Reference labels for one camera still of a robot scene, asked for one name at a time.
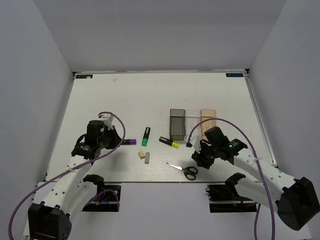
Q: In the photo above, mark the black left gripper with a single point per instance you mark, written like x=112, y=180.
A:
x=116, y=138

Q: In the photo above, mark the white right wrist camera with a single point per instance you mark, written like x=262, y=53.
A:
x=194, y=142

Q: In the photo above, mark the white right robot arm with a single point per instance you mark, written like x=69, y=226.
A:
x=294, y=200

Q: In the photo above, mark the yellow highlighter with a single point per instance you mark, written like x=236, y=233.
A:
x=169, y=142

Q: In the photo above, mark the purple highlighter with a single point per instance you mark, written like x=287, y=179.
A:
x=129, y=142

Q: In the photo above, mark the blue corner label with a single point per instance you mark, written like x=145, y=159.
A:
x=84, y=76
x=234, y=75

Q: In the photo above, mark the dark grey plastic container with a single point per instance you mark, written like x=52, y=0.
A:
x=177, y=128

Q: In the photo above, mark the right blue corner label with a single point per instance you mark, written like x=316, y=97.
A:
x=234, y=75

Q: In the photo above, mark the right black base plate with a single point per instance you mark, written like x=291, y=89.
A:
x=221, y=200

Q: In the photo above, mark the black handled scissors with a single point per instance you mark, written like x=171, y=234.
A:
x=189, y=172

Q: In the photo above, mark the green highlighter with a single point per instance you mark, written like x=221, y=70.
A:
x=145, y=137

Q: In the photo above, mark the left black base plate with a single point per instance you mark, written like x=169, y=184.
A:
x=106, y=201

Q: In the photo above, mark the left blue corner label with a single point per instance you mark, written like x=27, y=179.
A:
x=84, y=76

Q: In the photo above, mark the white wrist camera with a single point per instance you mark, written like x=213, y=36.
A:
x=107, y=118
x=194, y=142

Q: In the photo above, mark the clear plastic container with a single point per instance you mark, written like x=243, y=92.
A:
x=192, y=118

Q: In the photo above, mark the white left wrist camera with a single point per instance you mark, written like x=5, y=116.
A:
x=107, y=118

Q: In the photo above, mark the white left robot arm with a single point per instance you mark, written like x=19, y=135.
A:
x=51, y=219

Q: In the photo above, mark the grey eraser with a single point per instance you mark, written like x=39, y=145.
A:
x=147, y=158

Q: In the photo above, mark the orange plastic container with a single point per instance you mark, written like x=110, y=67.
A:
x=207, y=114

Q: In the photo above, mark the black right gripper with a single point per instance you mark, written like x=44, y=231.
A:
x=201, y=161

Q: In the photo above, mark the tan eraser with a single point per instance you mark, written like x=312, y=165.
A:
x=141, y=155

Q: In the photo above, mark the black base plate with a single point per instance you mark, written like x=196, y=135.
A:
x=221, y=200
x=106, y=201

